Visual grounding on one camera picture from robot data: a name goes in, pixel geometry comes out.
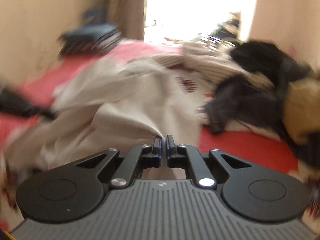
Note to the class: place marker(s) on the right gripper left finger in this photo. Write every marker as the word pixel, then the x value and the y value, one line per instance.
pixel 74 190

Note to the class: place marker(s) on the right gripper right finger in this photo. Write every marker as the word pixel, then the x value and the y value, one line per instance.
pixel 248 189

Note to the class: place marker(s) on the white garment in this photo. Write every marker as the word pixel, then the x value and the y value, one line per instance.
pixel 112 105

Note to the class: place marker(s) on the folded dark clothes stack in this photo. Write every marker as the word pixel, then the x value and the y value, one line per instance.
pixel 95 39

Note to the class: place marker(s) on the red floral blanket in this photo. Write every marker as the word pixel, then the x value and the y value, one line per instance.
pixel 259 145

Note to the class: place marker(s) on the black garment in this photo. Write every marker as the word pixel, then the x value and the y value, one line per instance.
pixel 238 98

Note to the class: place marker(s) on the tan brown garment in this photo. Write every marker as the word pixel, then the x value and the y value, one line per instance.
pixel 301 109

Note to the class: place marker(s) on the beige striped garment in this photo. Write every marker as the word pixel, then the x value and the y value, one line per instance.
pixel 214 66

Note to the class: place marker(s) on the beige curtain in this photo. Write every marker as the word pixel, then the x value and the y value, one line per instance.
pixel 128 15

